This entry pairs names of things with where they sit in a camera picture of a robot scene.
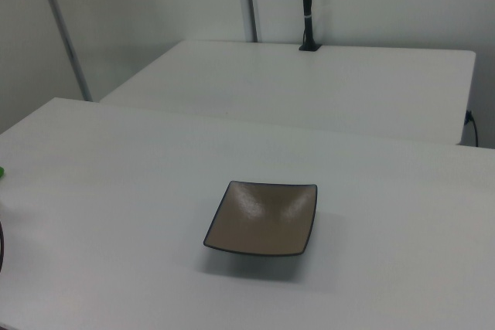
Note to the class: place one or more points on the green chili pepper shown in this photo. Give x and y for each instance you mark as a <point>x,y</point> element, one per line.
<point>1,172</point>

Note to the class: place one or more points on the square brown ceramic plate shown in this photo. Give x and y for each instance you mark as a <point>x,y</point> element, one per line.
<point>263,222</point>

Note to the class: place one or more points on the white table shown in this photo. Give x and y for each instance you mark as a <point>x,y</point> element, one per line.
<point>309,90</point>

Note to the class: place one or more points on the upright grey metal frame pole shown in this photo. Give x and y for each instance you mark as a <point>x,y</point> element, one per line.
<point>249,1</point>

